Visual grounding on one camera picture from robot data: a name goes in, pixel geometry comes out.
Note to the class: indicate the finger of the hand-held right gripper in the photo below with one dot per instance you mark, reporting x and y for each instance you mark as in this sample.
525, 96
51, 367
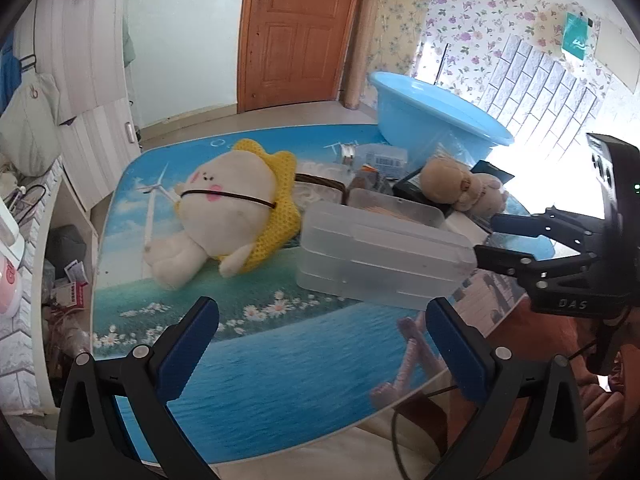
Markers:
500, 257
512, 223

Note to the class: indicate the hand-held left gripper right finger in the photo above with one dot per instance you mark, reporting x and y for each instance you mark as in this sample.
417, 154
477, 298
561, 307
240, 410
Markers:
457, 355

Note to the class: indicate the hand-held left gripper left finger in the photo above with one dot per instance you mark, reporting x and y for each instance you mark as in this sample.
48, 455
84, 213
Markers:
187, 355

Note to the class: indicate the clear toothpick box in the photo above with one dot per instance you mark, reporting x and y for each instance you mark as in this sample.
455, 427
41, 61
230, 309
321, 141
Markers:
395, 207

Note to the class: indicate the frosted clear plastic box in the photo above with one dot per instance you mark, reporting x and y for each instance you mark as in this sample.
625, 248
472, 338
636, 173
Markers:
380, 260

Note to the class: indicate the light blue plastic basin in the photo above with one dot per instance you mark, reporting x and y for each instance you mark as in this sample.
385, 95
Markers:
425, 110

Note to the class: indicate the clear glass jar metal lid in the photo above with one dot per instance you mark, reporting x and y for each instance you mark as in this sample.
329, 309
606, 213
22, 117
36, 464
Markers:
380, 157

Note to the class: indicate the brown teddy bear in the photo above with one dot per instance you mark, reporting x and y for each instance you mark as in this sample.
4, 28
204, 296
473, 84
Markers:
450, 182

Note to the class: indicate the person's orange clothing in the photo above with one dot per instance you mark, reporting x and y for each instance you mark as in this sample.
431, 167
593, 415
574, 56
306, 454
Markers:
540, 335

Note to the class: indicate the black green packet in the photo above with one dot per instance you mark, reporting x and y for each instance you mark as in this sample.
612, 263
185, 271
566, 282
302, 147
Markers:
412, 185

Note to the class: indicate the white plush toy yellow hat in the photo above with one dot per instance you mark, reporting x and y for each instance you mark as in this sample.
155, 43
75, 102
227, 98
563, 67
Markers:
225, 200

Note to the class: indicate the teal paper bag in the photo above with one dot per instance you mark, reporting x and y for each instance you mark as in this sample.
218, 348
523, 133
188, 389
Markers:
580, 35

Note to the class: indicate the white cabinet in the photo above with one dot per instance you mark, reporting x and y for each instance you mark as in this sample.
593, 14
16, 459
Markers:
100, 155

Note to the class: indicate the rolled bamboo mat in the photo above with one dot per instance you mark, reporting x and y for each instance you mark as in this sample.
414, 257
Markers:
362, 35

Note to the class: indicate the grey cloth bag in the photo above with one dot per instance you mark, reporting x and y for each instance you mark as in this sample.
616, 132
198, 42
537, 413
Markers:
30, 125

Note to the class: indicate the brown wooden door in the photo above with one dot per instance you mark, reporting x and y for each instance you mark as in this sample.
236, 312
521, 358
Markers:
295, 35

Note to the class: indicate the grey brick wall panel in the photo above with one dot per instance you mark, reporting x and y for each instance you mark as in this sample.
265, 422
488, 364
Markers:
545, 90

